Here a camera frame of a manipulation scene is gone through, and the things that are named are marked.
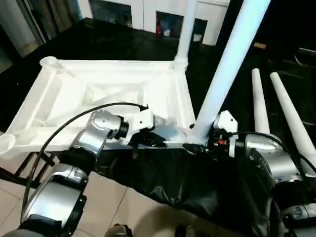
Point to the white glass-door cabinet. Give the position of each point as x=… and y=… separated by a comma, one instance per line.
x=145, y=12

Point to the grey curtain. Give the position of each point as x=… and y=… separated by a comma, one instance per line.
x=32, y=22

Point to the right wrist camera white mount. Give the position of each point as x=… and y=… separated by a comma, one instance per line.
x=227, y=121

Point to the small yellow tag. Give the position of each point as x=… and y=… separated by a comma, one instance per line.
x=260, y=45

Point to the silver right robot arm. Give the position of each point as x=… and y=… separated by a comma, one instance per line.
x=266, y=153

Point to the black long bar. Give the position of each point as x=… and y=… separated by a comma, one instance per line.
x=307, y=51

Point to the black folding table frame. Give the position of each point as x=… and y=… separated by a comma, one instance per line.
x=19, y=172

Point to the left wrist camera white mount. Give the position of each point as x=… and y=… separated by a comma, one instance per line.
x=142, y=121

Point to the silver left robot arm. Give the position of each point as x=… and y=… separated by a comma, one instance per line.
x=98, y=128

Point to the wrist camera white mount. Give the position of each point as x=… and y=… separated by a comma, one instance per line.
x=227, y=121
x=142, y=121

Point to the white plastic table top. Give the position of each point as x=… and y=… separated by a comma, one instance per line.
x=98, y=74

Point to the black table mat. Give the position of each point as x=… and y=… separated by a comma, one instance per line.
x=185, y=177

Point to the white plastic table leg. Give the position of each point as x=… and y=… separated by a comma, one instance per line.
x=291, y=116
x=259, y=103
x=234, y=61
x=185, y=32

